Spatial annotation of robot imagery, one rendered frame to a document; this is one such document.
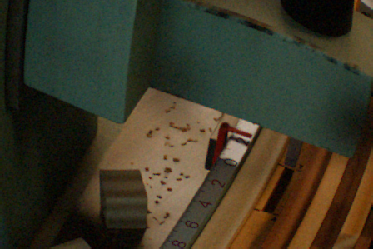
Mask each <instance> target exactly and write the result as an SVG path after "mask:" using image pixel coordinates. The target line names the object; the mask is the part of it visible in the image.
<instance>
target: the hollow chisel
mask: <svg viewBox="0 0 373 249"><path fill-rule="evenodd" d="M302 144H303V141H301V140H300V141H299V140H297V139H295V138H294V137H291V138H290V141H289V145H288V148H287V151H286V156H285V160H284V162H283V164H284V165H288V166H289V167H295V165H296V164H297V162H298V160H299V157H300V154H301V148H302Z"/></svg>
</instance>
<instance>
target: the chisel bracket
mask: <svg viewBox="0 0 373 249"><path fill-rule="evenodd" d="M150 87H151V88H154V89H156V90H158V91H160V92H164V93H167V94H170V95H172V96H175V97H180V98H183V99H186V100H188V101H191V102H195V103H198V104H200V105H202V106H204V107H209V108H211V109H214V110H217V111H218V112H222V113H225V114H227V115H230V116H232V117H239V118H240V119H242V120H245V121H247V122H251V123H253V124H256V125H259V126H262V127H265V128H267V129H270V130H272V131H273V130H274V131H276V132H279V133H280V134H285V135H287V136H289V137H294V138H295V139H297V140H299V141H300V140H301V141H303V142H307V143H309V144H311V145H315V146H317V147H320V148H322V149H323V148H324V149H326V150H328V151H330V152H334V153H337V154H339V155H342V156H345V157H348V158H352V157H353V155H355V153H356V149H357V146H358V143H359V141H360V138H361V132H362V131H363V126H364V125H365V122H366V115H367V113H368V109H369V105H370V102H371V93H372V88H373V20H372V19H370V18H368V17H367V16H365V15H363V14H361V13H359V12H357V11H356V10H354V11H353V18H352V29H351V30H350V31H349V32H348V33H347V34H346V35H344V36H340V37H329V36H326V35H321V34H319V33H318V32H313V31H312V30H310V29H308V28H305V27H303V26H302V25H300V24H299V23H298V22H296V21H294V20H293V19H292V18H291V17H290V16H288V14H287V13H286V12H285V11H284V9H283V7H282V5H281V2H280V0H162V7H161V14H160V17H159V21H158V28H157V42H156V50H155V55H154V58H153V65H152V80H151V86H150Z"/></svg>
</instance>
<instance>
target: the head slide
mask: <svg viewBox="0 0 373 249"><path fill-rule="evenodd" d="M161 7H162V0H29V8H28V14H27V29H26V41H25V55H24V74H23V79H24V83H25V84H26V85H28V86H29V87H32V88H34V89H37V90H38V91H40V92H44V93H46V94H49V95H50V96H52V97H56V98H57V99H59V100H62V101H65V102H67V103H70V104H72V105H73V106H77V107H80V108H81V109H83V110H85V111H88V112H90V113H94V114H97V115H98V116H100V117H104V118H106V119H108V120H110V121H112V122H115V123H117V124H123V123H125V122H126V121H127V119H128V117H129V116H130V115H131V114H132V112H133V111H134V108H135V107H136V105H137V104H138V103H139V101H141V100H142V98H143V96H144V94H145V92H146V91H147V89H148V88H149V87H150V86H151V80H152V65H153V58H154V55H155V50H156V42H157V28H158V21H159V17H160V14H161Z"/></svg>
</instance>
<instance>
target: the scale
mask: <svg viewBox="0 0 373 249"><path fill-rule="evenodd" d="M258 127H259V125H256V124H253V123H251V122H247V121H245V120H242V119H239V122H238V124H237V126H236V129H238V130H243V131H245V132H249V133H250V134H252V138H253V137H254V136H255V134H256V131H257V128H258ZM252 138H247V137H243V136H241V135H238V134H236V133H234V132H233V133H232V134H231V136H230V137H229V139H228V141H227V143H226V145H225V146H224V148H223V150H222V152H221V154H220V156H219V157H218V158H217V160H216V162H215V164H214V166H213V167H212V168H211V170H210V171H209V173H208V174H207V176H206V178H205V180H204V181H203V182H202V185H201V186H200V188H199V190H198V191H197V192H196V194H195V196H194V197H193V198H192V200H191V202H190V204H189V205H188V207H187V208H186V210H185V211H184V212H183V214H182V216H181V217H180V219H179V220H178V221H177V224H176V225H175V226H174V227H173V230H172V231H171V232H170V234H169V236H168V237H167V238H166V240H165V241H164V242H163V243H162V246H161V247H160V249H185V248H186V247H187V245H188V244H189V241H190V240H191V239H192V238H193V237H194V234H195V233H196V231H197V230H198V229H199V228H200V226H201V224H202V222H203V221H204V220H205V218H206V216H207V215H208V213H209V212H210V210H211V208H212V207H213V206H214V204H215V202H216V200H217V199H218V197H219V196H220V195H221V193H222V191H223V190H224V188H225V187H226V185H227V183H228V181H229V179H230V178H231V175H232V173H233V172H234V171H235V169H236V167H237V166H238V164H239V162H240V160H241V159H242V158H243V156H244V154H245V152H246V149H247V148H248V146H249V144H250V142H251V139H252Z"/></svg>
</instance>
